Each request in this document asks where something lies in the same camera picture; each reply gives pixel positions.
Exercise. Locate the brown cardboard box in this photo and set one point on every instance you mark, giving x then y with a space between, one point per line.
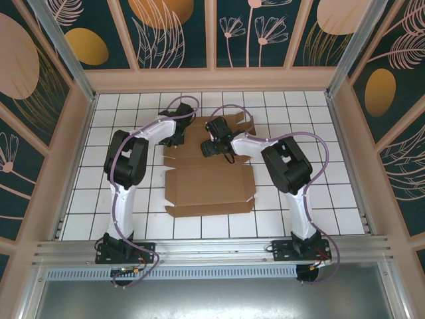
209 186

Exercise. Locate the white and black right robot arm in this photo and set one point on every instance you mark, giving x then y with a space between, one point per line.
300 212

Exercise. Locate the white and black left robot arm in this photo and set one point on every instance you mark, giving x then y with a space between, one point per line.
123 209

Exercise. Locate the grey sheet metal tray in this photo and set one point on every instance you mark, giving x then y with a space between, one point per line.
212 299

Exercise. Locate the aluminium table side rail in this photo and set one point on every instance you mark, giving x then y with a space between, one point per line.
74 166
338 126

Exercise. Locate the aluminium mounting rail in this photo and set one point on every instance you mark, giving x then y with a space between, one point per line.
212 251

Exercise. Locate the aluminium frame post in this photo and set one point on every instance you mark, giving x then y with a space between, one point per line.
68 56
354 50

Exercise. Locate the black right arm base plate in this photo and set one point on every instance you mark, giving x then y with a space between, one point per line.
282 251

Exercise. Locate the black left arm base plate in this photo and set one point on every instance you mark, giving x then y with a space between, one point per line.
146 252

